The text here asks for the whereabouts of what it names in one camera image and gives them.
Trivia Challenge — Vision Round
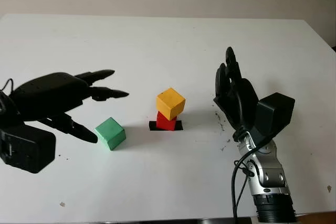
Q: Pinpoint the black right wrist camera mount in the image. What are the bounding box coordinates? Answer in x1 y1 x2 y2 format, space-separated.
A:
250 92 296 146

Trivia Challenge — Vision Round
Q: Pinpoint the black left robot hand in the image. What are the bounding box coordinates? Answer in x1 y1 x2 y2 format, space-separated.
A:
0 69 130 145

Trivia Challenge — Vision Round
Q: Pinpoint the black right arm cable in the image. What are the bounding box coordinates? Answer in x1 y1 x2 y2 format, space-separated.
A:
230 142 263 221

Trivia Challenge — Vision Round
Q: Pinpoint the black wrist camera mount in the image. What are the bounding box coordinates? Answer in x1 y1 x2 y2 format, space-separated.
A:
250 92 296 146
0 124 56 174

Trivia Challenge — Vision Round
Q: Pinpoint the red wooden block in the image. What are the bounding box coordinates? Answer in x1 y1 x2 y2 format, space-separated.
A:
156 111 177 132

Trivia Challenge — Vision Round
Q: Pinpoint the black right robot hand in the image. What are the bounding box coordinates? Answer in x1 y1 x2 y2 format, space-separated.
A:
213 47 259 141

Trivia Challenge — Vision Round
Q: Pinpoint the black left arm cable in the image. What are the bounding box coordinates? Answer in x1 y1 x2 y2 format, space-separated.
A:
0 78 15 96

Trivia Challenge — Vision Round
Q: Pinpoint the black tape strip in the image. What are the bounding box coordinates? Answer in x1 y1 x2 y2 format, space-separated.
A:
149 120 183 132

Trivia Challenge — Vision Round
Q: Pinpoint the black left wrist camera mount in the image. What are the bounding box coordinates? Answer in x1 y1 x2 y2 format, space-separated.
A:
0 124 56 174

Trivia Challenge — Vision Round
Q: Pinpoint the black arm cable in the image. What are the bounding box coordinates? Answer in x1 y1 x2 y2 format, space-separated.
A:
230 142 263 221
0 78 15 96

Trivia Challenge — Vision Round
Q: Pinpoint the green wooden block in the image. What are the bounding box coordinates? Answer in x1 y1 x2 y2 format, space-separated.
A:
94 117 126 152

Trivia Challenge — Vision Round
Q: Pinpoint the yellow wooden block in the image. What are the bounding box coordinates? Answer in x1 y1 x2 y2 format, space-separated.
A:
156 88 186 120

